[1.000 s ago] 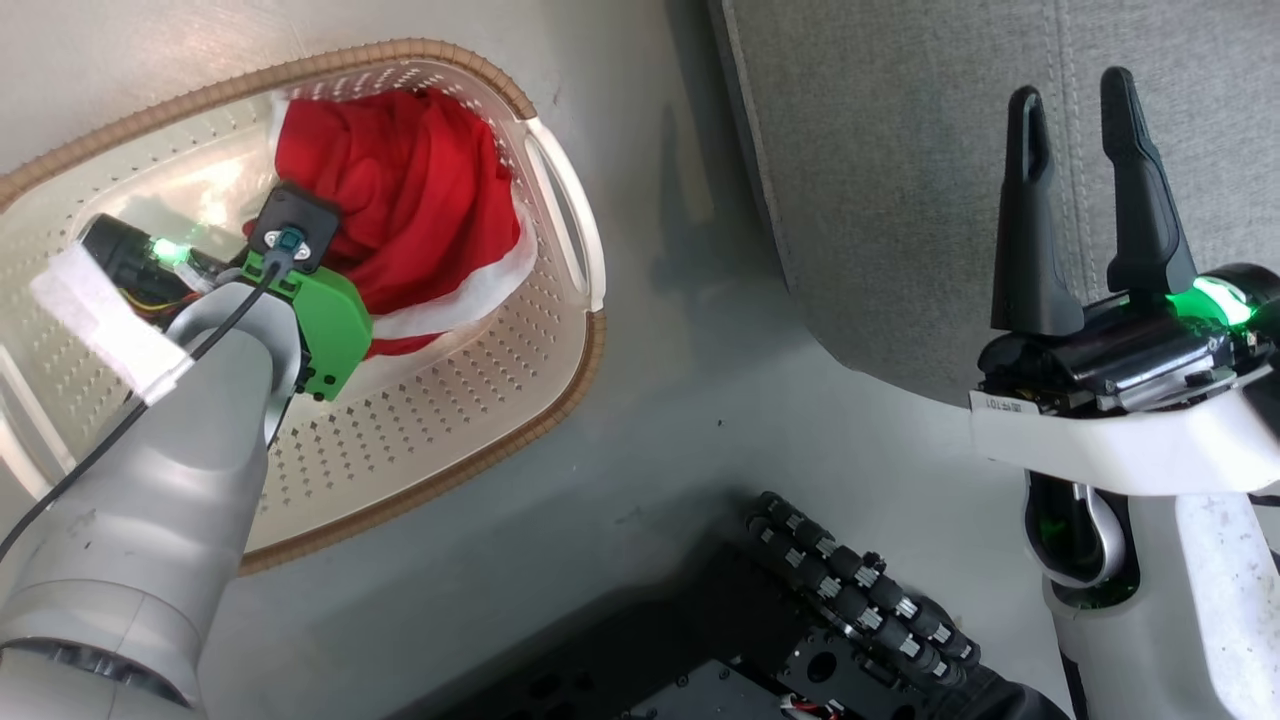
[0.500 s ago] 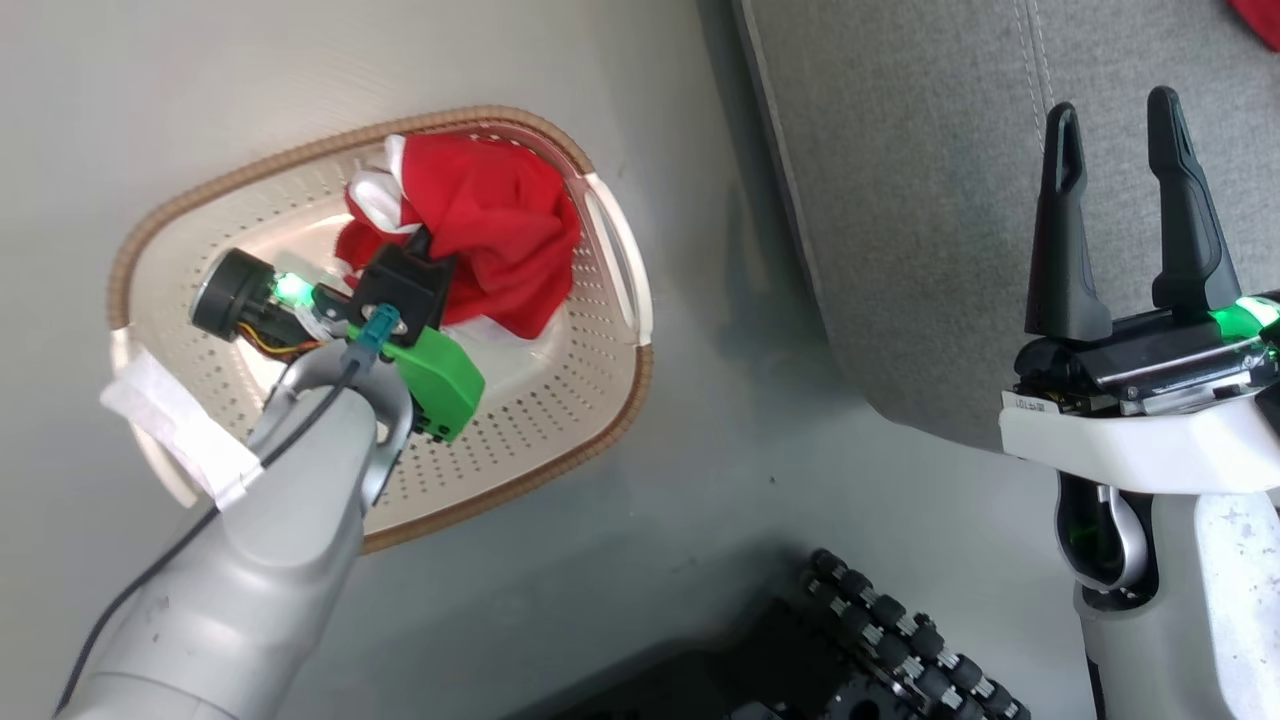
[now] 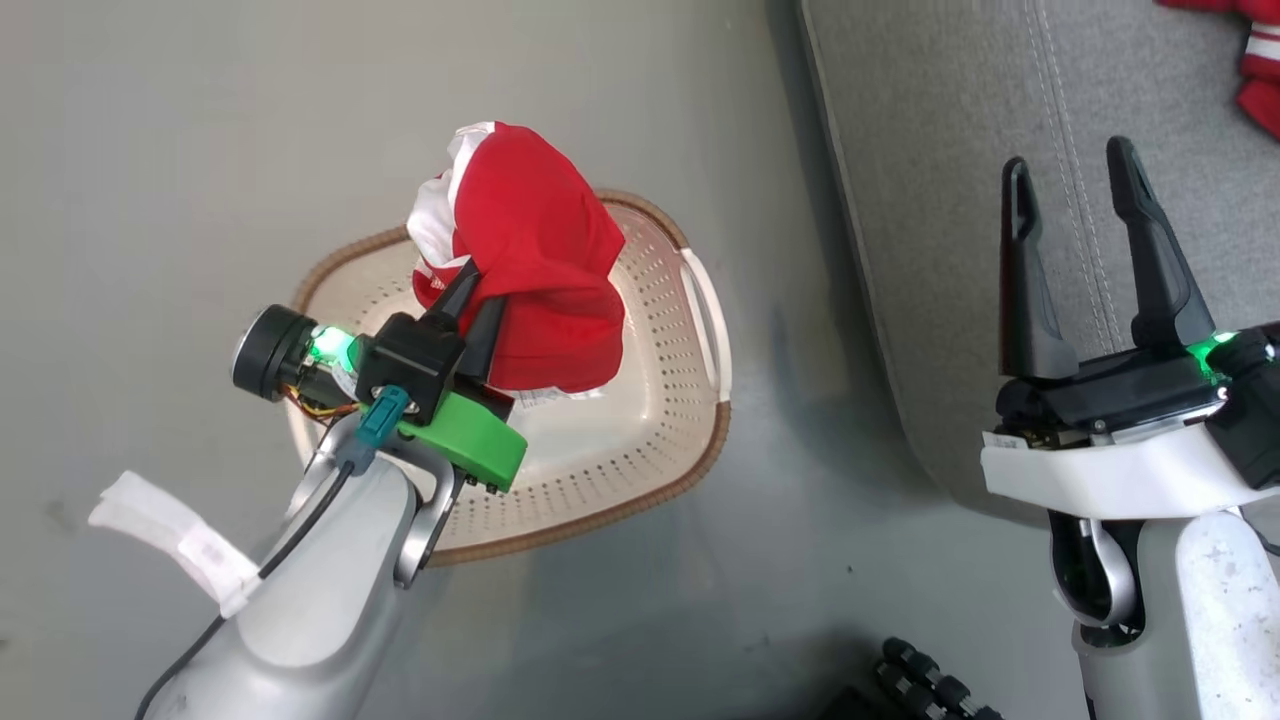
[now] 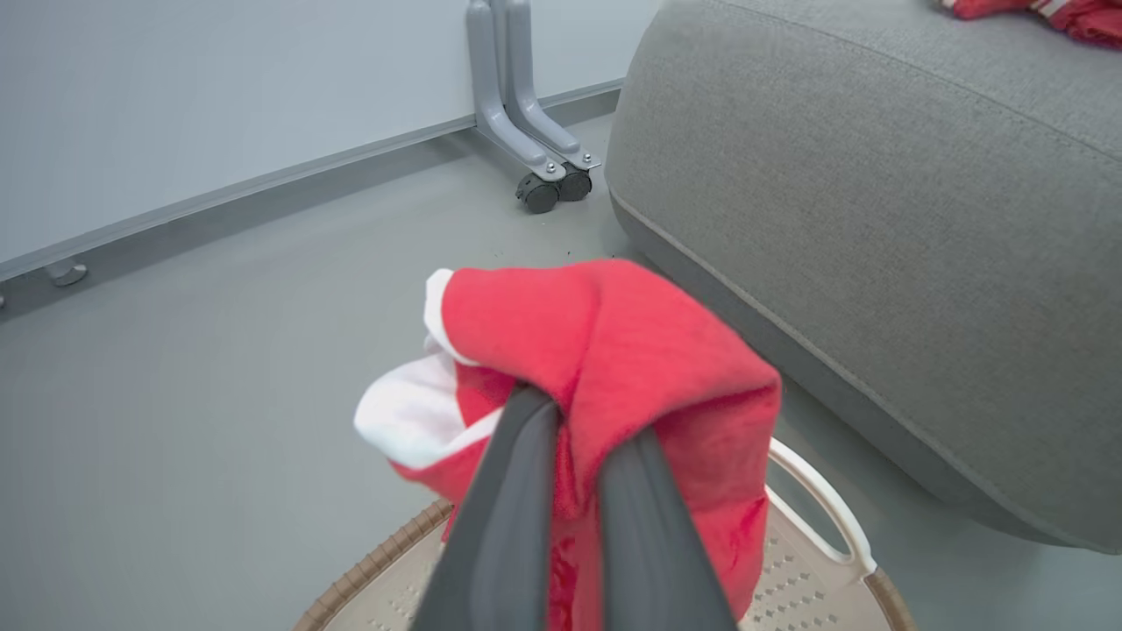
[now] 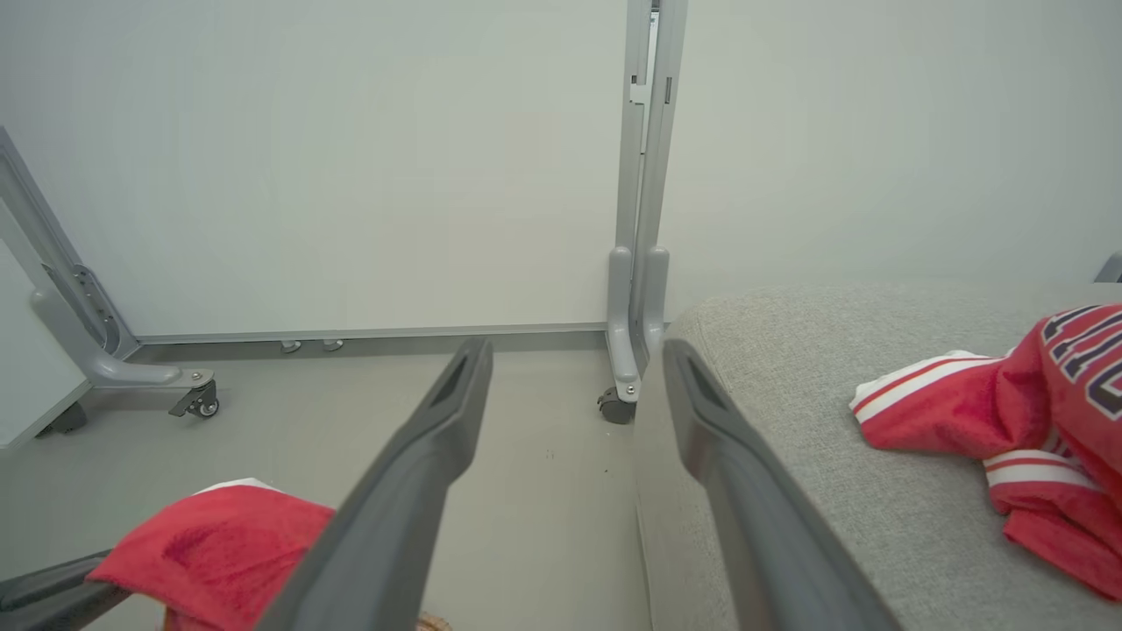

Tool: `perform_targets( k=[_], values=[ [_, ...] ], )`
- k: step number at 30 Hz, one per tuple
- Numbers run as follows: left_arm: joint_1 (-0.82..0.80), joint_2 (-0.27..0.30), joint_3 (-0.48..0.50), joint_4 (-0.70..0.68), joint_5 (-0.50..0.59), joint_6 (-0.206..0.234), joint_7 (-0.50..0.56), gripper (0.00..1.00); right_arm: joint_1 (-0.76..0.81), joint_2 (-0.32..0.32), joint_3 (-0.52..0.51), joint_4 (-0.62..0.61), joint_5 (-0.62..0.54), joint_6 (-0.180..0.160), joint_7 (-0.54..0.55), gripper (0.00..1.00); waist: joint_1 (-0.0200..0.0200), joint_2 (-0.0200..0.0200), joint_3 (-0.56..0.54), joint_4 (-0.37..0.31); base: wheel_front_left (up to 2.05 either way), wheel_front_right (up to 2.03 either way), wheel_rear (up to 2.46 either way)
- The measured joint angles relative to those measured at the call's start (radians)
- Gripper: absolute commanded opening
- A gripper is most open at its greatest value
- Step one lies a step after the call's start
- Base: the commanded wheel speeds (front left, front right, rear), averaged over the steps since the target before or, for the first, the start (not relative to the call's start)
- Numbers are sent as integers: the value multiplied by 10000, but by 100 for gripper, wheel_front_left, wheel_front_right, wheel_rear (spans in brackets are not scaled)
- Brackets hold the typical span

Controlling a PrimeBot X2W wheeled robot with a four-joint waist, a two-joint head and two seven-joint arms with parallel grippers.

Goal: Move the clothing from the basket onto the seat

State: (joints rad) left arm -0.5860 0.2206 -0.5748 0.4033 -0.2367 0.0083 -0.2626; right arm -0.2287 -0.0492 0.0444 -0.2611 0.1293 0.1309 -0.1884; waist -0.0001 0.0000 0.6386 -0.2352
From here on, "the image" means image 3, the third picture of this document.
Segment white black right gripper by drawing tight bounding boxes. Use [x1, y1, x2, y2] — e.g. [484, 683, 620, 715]
[980, 136, 1263, 522]

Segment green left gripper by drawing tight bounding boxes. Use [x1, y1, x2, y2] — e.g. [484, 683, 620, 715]
[395, 255, 529, 495]

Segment red printed jersey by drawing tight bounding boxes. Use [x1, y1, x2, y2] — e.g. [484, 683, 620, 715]
[405, 120, 628, 406]

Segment grey sofa cushion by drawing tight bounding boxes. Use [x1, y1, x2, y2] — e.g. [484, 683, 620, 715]
[797, 0, 1280, 531]

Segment cream perforated laundry basket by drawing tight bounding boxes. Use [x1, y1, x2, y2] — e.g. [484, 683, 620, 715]
[285, 188, 733, 567]

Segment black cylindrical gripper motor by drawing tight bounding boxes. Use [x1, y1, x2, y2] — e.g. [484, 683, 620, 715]
[232, 304, 323, 403]

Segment red white-striped garment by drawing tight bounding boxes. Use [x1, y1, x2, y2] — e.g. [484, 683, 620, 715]
[1155, 0, 1280, 141]

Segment white tape tag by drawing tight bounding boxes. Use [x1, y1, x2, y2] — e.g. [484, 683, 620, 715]
[88, 470, 263, 619]

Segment teal cable connector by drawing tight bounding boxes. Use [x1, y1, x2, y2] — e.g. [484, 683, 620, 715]
[355, 385, 412, 471]

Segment orange yellow thin wires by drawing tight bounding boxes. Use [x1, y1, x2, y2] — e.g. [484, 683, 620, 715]
[280, 385, 359, 422]

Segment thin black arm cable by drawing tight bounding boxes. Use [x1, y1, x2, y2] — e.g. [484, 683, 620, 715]
[135, 460, 357, 720]

